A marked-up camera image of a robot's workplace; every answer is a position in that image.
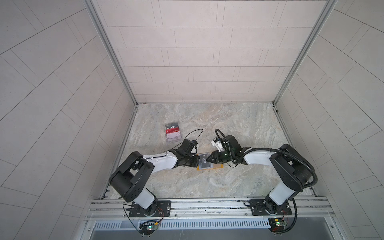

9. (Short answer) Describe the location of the left green circuit board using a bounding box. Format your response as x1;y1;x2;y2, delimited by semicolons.
139;220;160;236

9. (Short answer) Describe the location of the clear acrylic card stand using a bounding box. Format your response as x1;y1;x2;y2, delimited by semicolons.
165;122;182;143

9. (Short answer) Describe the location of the left thin black cable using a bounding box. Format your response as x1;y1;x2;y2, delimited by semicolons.
170;128;204;151

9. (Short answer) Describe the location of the black VIP card in stand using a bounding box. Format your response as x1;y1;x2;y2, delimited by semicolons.
166;123;179;130

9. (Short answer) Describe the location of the white VIP card in stand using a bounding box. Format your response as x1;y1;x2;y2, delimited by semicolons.
166;131;182;143

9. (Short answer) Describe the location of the yellow leather card holder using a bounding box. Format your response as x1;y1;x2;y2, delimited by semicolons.
197;153;224;171

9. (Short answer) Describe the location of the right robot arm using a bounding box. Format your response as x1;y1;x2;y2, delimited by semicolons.
207;135;318;215

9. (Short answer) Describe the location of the right green circuit board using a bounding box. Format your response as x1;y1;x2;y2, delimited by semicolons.
268;218;287;233

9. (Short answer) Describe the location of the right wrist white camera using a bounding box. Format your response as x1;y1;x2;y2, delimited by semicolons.
211;138;225;152

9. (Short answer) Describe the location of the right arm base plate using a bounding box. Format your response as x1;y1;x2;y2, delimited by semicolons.
244;199;293;216

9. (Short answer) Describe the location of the red card in stand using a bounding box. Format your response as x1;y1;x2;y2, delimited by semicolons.
166;127;180;134

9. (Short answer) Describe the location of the green circuit board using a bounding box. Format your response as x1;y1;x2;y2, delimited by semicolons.
139;220;160;236
268;218;287;233

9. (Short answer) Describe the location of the right black corrugated cable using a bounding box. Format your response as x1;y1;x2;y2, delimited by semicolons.
214;128;319;235

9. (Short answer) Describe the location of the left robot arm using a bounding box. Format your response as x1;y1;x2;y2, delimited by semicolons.
109;139;199;215

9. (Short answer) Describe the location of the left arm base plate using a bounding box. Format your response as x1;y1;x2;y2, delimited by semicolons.
129;200;172;218

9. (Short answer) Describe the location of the white ventilation grille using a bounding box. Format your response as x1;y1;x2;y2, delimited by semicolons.
94;218;271;231

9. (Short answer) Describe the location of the aluminium mounting rail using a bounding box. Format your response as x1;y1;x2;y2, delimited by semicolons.
85;196;335;221

